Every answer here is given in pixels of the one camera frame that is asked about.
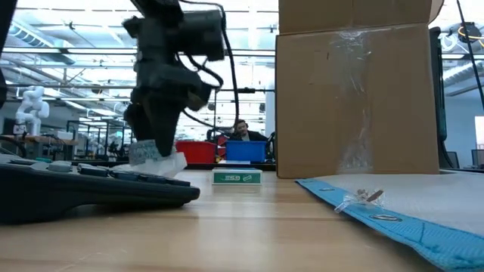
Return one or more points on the large red tote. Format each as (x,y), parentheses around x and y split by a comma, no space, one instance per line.
(198,152)

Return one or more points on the brown cardboard shipping box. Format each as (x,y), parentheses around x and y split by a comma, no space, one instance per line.
(355,98)

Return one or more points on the blue tote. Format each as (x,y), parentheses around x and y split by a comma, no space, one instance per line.
(246,152)

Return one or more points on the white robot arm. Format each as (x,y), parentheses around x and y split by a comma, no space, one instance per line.
(32,109)

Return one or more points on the white bubble wrap packet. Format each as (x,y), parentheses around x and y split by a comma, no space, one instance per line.
(166,166)

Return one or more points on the person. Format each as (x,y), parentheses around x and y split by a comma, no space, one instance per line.
(246,132)

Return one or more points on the small clear plastic bag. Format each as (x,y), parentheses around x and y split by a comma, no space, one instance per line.
(361,198)

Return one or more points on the wheeled grey workbench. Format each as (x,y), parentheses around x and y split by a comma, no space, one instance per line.
(45,141)

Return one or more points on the blue and white bubble mailer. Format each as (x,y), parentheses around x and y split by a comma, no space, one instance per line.
(416,211)

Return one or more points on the small green and white box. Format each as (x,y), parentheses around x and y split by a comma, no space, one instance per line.
(236,177)

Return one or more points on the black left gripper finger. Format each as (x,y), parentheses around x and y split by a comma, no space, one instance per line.
(164,128)
(136,122)

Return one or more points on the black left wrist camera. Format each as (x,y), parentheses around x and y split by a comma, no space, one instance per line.
(202,36)

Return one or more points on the black slanted frame strut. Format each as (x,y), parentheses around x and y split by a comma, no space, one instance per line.
(470,49)

